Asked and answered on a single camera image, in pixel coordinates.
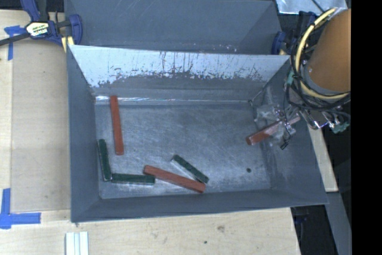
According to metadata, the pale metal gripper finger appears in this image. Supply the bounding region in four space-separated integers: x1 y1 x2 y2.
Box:
270 122 297 142
255 105 285 125

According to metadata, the red-brown block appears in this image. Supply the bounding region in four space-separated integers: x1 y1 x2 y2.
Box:
109 94 125 156
245 115 301 146
143 165 207 194

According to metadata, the grey metal bin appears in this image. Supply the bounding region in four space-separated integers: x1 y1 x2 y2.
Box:
62 0 329 223

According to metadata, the dark green flat block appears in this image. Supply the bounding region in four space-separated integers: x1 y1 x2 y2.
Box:
97 139 113 182
170 154 210 185
111 173 156 186

